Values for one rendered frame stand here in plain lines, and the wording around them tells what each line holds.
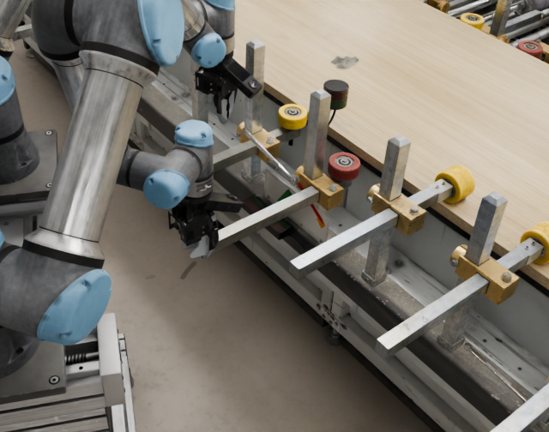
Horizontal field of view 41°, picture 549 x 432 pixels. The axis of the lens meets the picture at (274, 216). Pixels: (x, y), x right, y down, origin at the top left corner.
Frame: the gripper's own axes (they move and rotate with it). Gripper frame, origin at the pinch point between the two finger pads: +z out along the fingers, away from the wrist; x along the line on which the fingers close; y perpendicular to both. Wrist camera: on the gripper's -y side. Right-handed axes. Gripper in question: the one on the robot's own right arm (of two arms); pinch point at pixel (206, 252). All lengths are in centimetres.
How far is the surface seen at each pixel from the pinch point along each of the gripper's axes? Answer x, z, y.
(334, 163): -0.7, -8.1, -39.6
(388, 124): -6, -7, -64
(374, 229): 26.5, -13.1, -25.7
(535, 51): -8, -8, -132
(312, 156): -2.9, -11.3, -33.8
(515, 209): 37, -7, -63
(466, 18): -36, -8, -132
